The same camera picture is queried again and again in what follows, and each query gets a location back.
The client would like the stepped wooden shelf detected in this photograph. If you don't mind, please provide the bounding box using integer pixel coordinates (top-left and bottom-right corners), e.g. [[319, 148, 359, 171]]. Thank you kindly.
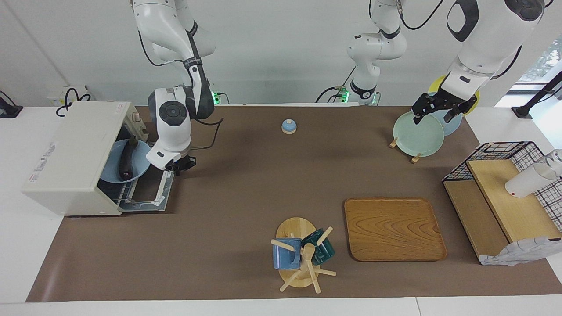
[[443, 159, 562, 264]]

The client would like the black base cable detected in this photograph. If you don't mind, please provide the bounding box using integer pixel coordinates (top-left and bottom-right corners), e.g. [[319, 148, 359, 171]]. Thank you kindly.
[[316, 66, 357, 104]]

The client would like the white wall socket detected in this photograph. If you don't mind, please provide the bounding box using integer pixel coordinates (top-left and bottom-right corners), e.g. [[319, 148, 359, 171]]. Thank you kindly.
[[47, 86, 88, 106]]

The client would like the blue ceramic mug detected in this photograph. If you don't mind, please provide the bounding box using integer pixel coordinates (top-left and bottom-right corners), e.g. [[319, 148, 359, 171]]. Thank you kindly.
[[272, 237, 303, 270]]

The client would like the dark green ceramic mug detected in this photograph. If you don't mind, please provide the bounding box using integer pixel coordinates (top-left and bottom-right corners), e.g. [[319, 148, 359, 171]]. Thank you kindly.
[[301, 228, 336, 266]]

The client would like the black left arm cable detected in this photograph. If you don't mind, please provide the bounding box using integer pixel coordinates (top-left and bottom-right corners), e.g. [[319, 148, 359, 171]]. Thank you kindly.
[[397, 0, 448, 32]]

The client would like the window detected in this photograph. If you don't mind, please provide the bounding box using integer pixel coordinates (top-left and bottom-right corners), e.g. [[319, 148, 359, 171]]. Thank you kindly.
[[518, 35, 562, 84]]

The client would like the wooden mug tree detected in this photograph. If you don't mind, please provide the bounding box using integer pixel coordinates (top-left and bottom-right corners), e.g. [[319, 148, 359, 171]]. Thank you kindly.
[[270, 216, 337, 294]]

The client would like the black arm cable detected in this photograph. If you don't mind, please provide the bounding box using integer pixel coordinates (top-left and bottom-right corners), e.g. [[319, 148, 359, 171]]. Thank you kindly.
[[138, 31, 221, 151], [397, 0, 448, 32]]

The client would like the yellow plate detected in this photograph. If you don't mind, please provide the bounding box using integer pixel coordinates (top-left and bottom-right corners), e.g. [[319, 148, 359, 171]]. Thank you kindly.
[[428, 75, 480, 117]]

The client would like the clear glass cup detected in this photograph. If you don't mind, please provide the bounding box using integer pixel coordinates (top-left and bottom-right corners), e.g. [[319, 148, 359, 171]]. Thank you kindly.
[[547, 148, 562, 177]]

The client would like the pale green plate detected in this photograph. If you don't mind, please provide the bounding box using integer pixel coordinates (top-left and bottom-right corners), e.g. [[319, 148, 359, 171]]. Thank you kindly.
[[393, 111, 445, 158]]

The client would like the glass oven door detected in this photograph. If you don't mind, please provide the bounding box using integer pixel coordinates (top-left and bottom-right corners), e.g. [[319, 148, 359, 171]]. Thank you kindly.
[[116, 169, 175, 213]]

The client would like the brown table mat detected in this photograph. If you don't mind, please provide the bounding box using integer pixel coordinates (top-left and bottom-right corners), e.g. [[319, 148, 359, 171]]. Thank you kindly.
[[26, 105, 562, 302]]

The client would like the wooden plate rack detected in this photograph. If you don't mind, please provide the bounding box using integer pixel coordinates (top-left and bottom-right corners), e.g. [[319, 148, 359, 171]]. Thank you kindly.
[[389, 136, 424, 164]]

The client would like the wooden wire shelf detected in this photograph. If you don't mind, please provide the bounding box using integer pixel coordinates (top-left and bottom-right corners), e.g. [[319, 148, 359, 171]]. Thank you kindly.
[[479, 178, 562, 266]]

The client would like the light blue racked plate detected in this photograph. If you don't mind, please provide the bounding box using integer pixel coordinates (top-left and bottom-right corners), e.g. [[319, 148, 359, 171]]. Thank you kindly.
[[411, 92, 463, 136]]

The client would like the cream toaster oven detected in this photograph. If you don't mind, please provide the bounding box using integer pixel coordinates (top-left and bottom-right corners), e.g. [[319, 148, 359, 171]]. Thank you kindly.
[[22, 102, 150, 216]]

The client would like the black oven power cable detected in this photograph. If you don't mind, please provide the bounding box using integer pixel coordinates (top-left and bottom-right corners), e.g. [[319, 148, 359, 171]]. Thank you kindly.
[[56, 86, 93, 117]]

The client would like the wooden serving tray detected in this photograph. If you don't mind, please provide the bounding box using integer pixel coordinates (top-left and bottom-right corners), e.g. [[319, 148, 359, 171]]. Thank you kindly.
[[343, 197, 447, 262]]

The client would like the black wire basket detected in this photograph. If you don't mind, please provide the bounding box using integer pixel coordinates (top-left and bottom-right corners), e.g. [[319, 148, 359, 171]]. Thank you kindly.
[[443, 141, 562, 233]]

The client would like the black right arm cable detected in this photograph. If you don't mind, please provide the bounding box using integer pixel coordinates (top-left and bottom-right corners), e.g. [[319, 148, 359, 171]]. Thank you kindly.
[[138, 31, 221, 151]]

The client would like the black clamp base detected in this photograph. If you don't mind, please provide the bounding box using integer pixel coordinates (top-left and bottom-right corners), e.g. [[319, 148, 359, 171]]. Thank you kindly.
[[0, 90, 23, 119]]

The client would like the white paper cup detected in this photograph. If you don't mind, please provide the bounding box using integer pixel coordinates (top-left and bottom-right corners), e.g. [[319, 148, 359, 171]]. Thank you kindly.
[[505, 163, 558, 199]]

